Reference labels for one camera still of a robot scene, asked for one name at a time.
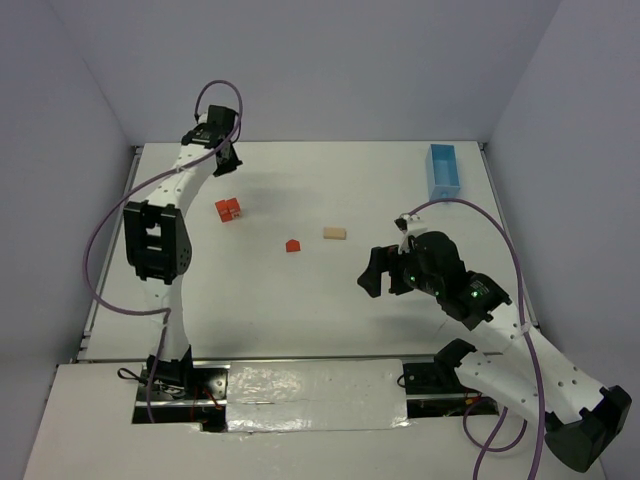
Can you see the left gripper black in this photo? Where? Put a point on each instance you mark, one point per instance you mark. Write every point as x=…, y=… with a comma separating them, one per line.
x=226, y=160

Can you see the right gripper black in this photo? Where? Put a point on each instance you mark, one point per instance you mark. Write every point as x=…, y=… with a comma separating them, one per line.
x=393, y=270

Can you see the natural wood block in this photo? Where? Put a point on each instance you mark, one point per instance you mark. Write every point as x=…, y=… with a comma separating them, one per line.
x=334, y=233

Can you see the red cube block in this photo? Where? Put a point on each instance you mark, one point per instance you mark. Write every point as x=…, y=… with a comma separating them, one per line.
x=223, y=211
x=233, y=205

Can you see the red house-shaped block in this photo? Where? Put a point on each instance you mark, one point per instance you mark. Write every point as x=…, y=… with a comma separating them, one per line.
x=292, y=246

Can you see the blue plastic box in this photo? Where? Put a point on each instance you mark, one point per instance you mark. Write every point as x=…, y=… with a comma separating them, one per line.
x=442, y=172

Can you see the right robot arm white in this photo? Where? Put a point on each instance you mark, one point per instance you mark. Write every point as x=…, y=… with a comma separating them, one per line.
x=580, y=416

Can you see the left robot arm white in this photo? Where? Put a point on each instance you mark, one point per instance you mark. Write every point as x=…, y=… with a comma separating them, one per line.
x=157, y=243

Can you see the silver foil tape sheet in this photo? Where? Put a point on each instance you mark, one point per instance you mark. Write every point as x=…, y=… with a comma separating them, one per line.
x=322, y=396

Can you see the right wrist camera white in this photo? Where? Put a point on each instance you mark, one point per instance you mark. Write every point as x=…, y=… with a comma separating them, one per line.
x=411, y=226

